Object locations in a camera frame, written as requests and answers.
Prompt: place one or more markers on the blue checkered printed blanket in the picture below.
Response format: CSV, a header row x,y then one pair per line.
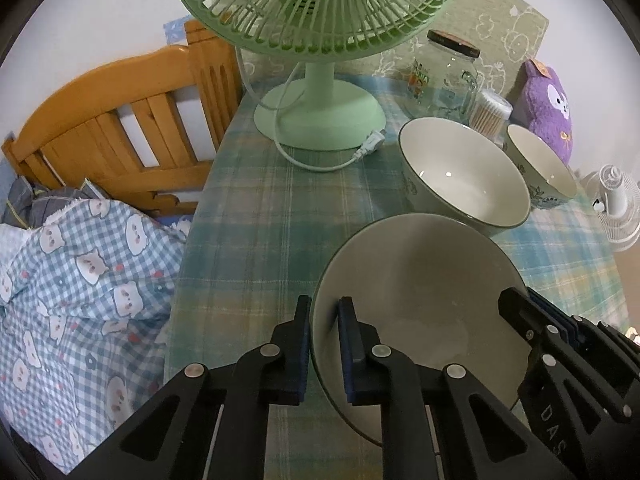
x,y
75,285

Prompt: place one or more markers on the green desk fan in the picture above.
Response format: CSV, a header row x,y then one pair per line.
x,y
320,115

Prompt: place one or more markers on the purple plush toy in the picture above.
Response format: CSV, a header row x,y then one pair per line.
x,y
545,120

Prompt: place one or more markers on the cotton swab box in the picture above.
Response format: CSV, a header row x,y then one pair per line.
x,y
492,112

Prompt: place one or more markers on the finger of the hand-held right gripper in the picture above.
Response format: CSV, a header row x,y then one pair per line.
x,y
555,312
520,310

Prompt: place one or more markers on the green printed wall mat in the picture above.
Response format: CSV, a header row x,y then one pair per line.
x,y
500,15

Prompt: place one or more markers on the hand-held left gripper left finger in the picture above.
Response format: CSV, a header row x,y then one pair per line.
x,y
300,355

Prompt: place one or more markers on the wooden headboard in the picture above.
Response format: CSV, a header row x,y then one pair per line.
x,y
100,120

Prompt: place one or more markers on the plaid tablecloth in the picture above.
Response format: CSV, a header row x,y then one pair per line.
x,y
260,210

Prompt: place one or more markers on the large grey-green bowl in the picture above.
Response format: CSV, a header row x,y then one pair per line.
x,y
415,285

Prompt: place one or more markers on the glass jar with dark lid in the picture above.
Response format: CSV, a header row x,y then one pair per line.
x,y
440,85

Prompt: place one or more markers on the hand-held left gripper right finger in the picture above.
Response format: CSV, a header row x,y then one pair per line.
x,y
347,355

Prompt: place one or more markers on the grey striped cloth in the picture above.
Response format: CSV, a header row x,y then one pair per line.
x,y
35,200

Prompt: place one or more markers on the small floral bowl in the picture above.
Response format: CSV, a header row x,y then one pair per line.
x,y
465,175
545,165

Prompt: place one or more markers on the white fan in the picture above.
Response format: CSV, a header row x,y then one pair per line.
x,y
617,210

